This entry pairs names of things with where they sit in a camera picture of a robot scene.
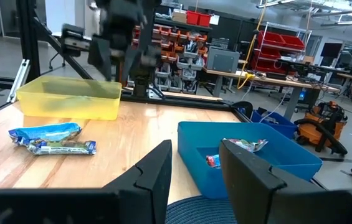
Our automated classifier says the dark multicolour granola bar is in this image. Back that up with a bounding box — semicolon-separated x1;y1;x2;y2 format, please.
27;139;97;156

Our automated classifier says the silver aluminium bracket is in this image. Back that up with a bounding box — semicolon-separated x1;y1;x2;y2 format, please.
6;58;31;103

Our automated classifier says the round dark blue mat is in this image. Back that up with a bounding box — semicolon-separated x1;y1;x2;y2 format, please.
164;195;237;224

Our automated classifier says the red blue granola bar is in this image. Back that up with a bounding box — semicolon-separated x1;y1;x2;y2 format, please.
206;154;223;169

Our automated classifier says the yellow plastic bin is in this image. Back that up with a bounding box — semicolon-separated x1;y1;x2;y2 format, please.
16;75;123;121

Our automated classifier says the white cable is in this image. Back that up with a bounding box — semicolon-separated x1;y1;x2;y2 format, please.
258;90;292;124

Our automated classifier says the gray metal box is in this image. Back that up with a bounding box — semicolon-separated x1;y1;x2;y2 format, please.
206;46;240;74

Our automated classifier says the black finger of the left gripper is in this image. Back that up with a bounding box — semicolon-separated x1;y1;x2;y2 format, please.
121;51;145;82
88;35;113;81

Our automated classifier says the silver red granola bar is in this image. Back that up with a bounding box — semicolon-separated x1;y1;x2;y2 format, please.
224;138;269;153

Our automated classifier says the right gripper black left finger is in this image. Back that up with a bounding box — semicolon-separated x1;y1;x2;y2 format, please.
0;139;173;224

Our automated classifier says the wooden workbench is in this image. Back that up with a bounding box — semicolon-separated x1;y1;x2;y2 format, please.
203;67;341;121

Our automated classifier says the orange shop vacuum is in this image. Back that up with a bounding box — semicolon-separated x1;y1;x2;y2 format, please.
293;101;350;156

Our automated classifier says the red storage bin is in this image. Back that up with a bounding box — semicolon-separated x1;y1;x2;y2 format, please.
186;10;200;26
198;12;212;28

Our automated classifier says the blue plastic bin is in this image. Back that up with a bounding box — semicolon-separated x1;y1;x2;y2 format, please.
177;121;323;200

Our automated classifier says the storage shelf with small bins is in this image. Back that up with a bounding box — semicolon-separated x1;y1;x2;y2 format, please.
125;9;214;94

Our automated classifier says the blue floor bin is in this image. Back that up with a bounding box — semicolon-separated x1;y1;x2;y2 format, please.
251;109;298;140

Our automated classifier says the black monitor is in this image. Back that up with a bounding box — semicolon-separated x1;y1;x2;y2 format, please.
320;42;343;58

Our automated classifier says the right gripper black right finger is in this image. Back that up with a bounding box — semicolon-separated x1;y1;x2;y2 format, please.
221;139;352;224

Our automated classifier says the yellow hanging cable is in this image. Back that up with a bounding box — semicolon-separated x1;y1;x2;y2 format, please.
236;6;269;90

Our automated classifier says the wire rack with red bins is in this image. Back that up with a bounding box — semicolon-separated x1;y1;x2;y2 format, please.
250;23;312;75

